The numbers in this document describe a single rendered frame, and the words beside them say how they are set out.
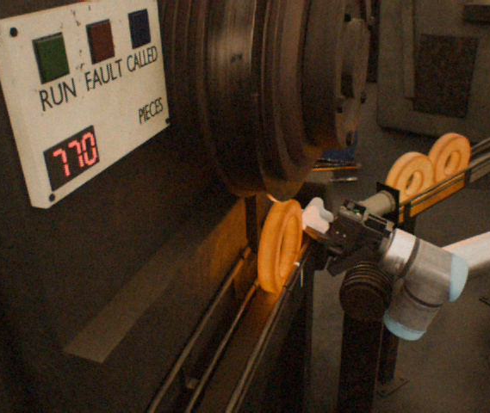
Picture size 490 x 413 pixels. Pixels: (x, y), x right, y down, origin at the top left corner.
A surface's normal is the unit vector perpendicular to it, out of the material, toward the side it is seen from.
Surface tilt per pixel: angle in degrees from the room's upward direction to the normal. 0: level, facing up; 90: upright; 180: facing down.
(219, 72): 82
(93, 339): 0
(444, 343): 0
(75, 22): 90
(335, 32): 62
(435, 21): 90
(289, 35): 71
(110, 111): 90
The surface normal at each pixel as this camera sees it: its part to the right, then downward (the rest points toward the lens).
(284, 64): 0.09, 0.33
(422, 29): -0.58, 0.40
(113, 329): -0.04, -0.88
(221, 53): -0.36, 0.25
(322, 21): -0.32, -0.08
